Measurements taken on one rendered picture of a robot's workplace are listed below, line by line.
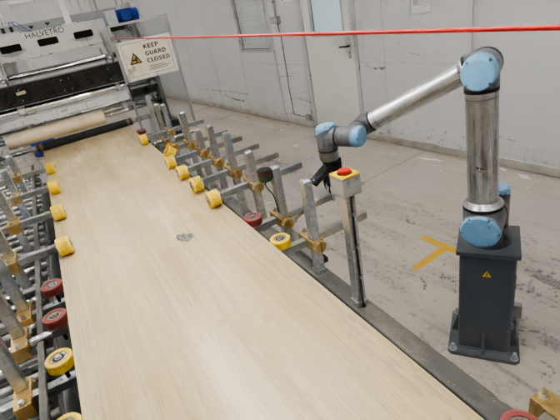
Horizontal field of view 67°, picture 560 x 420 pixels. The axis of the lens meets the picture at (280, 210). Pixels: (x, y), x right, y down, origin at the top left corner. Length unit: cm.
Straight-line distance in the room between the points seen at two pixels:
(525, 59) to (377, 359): 324
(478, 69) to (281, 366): 113
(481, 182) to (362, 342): 85
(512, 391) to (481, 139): 117
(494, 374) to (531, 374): 16
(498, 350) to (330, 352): 137
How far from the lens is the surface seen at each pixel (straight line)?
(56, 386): 155
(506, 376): 237
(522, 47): 405
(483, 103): 166
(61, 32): 436
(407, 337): 149
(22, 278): 217
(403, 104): 189
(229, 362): 122
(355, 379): 112
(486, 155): 173
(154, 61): 416
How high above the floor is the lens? 175
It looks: 27 degrees down
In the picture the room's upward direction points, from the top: 11 degrees counter-clockwise
